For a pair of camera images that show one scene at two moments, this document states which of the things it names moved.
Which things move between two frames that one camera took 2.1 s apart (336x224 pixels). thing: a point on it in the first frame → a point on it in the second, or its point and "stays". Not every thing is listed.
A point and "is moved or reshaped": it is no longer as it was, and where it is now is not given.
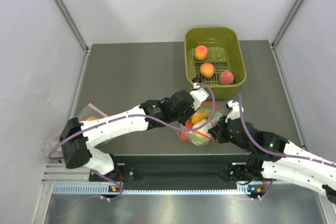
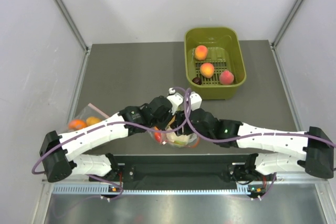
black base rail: x=180 y=171 stays
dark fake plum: x=197 y=80 stays
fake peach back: x=201 y=52 stays
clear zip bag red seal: x=196 y=131 is moved or reshaped
